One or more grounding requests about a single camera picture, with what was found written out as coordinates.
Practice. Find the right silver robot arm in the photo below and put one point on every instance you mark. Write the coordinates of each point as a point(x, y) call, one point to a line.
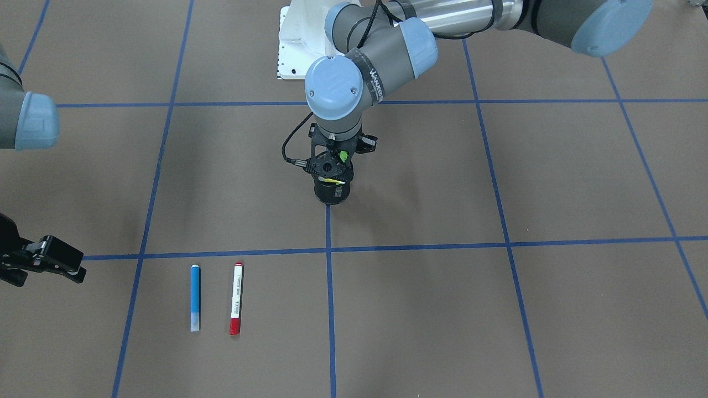
point(30, 121)

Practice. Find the red white marker pen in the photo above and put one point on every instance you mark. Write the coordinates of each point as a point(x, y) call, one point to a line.
point(235, 312)

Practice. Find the blue marker pen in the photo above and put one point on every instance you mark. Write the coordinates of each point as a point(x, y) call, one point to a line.
point(195, 298)

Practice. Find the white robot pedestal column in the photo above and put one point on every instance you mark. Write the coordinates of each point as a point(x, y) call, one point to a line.
point(302, 37)

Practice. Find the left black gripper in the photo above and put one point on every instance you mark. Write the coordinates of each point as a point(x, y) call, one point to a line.
point(367, 143)

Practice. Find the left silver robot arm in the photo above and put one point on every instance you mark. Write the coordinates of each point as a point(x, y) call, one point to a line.
point(381, 48)

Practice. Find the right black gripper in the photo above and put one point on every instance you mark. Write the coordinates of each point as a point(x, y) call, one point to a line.
point(12, 247)

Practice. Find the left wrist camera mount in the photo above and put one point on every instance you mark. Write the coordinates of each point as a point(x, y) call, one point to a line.
point(366, 143)

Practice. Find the yellow highlighter pen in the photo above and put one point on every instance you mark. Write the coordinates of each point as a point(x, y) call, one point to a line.
point(330, 181)

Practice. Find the black mesh pen cup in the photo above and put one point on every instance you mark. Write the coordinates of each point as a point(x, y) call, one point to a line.
point(330, 192)

